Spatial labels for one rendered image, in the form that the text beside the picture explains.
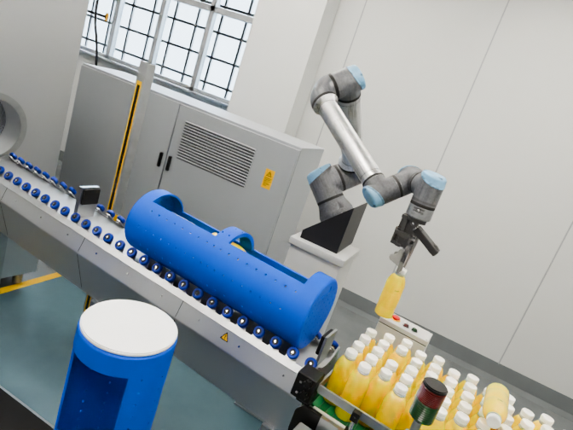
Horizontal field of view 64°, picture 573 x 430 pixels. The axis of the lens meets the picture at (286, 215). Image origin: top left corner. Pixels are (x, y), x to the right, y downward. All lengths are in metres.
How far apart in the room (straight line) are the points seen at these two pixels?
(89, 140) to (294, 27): 2.07
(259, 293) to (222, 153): 2.04
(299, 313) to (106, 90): 3.10
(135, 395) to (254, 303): 0.51
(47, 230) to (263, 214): 1.58
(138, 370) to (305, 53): 3.49
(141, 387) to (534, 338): 3.73
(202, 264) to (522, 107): 3.23
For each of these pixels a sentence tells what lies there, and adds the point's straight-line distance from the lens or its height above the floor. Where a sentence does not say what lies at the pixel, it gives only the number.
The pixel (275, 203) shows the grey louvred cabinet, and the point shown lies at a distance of 3.36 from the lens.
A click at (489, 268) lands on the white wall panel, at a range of 4.42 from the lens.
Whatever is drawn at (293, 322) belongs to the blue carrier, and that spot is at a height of 1.09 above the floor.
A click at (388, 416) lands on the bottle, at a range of 1.54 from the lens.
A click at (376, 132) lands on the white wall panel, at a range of 4.41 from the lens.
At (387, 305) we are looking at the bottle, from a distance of 1.76.
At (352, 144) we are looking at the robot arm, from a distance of 1.82.
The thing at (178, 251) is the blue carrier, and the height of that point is 1.10.
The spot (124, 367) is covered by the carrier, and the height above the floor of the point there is 0.99.
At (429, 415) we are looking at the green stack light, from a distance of 1.27.
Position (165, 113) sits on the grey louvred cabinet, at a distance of 3.85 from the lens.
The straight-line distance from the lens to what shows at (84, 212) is 2.41.
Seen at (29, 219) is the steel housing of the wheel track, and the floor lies 0.84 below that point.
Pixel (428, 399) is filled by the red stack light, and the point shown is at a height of 1.23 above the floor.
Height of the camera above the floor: 1.82
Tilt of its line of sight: 15 degrees down
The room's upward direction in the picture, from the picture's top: 19 degrees clockwise
